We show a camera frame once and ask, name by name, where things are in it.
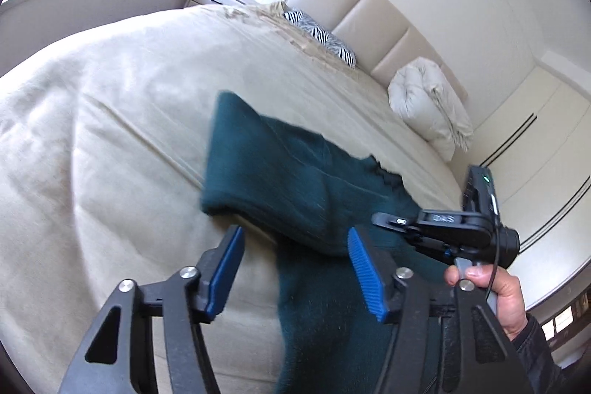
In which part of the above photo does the white wardrobe with handles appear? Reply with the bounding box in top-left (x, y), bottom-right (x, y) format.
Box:
top-left (451, 67), bottom-right (590, 308)

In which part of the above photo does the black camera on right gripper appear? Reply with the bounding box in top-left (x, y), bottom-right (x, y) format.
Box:
top-left (462, 165), bottom-right (501, 228)

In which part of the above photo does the person's right hand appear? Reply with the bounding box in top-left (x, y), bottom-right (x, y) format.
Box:
top-left (444, 265), bottom-right (528, 341)

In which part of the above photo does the beige padded headboard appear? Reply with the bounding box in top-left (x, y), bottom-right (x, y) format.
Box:
top-left (286, 0), bottom-right (468, 102)

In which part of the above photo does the beige bed cover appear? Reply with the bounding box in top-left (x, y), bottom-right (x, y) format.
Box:
top-left (1, 6), bottom-right (460, 393)

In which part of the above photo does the white folded duvet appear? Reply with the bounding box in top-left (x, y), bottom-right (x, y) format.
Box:
top-left (388, 57), bottom-right (474, 163)

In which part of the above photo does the dark teal knitted garment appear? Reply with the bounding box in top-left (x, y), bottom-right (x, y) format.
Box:
top-left (201, 92), bottom-right (420, 393)

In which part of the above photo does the zebra print pillow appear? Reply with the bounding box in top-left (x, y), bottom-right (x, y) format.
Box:
top-left (283, 9), bottom-right (356, 68)

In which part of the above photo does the dark jacket right sleeve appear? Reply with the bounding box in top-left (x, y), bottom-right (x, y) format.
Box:
top-left (512, 314), bottom-right (567, 394)

